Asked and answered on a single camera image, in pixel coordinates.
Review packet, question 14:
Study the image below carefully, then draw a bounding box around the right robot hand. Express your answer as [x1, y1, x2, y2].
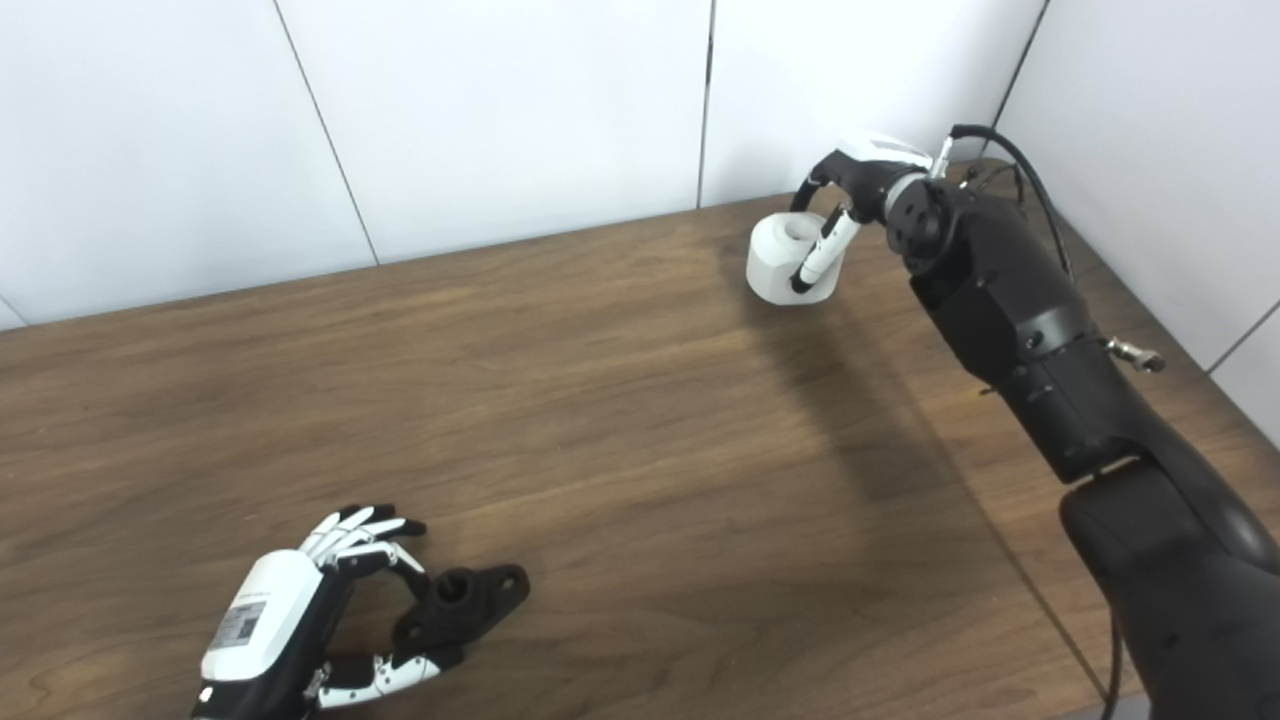
[790, 133, 936, 294]

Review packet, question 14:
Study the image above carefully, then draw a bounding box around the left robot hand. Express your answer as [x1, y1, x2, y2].
[190, 503, 466, 720]

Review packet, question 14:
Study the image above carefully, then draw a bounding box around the round white piece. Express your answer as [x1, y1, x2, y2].
[746, 211, 847, 307]

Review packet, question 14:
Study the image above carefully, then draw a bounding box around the black holder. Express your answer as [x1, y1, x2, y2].
[392, 564, 531, 651]

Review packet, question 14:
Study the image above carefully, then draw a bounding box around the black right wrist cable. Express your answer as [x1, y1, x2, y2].
[930, 124, 1076, 283]

